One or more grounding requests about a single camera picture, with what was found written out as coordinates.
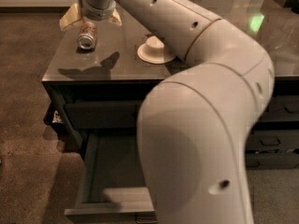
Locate closed top left drawer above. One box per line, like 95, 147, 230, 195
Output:
64, 100, 141, 129

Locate dark object beside cabinet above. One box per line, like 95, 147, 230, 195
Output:
44, 103, 67, 135

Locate dark grey cabinet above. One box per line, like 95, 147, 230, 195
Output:
41, 0, 299, 170

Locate bottom right drawer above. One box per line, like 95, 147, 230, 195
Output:
246, 153, 299, 169

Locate white upside-down bowl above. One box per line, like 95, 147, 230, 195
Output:
137, 36, 176, 64

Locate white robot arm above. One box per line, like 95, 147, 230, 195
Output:
60, 0, 275, 224

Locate orange soda can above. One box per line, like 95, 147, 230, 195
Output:
77, 21, 97, 50

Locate middle right drawer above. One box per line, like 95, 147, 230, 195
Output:
246, 130, 299, 150

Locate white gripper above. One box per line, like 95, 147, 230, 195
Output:
59, 0, 121, 31

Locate top right drawer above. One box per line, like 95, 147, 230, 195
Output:
260, 95, 299, 122

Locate open middle drawer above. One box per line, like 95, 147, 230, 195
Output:
64, 133, 158, 224

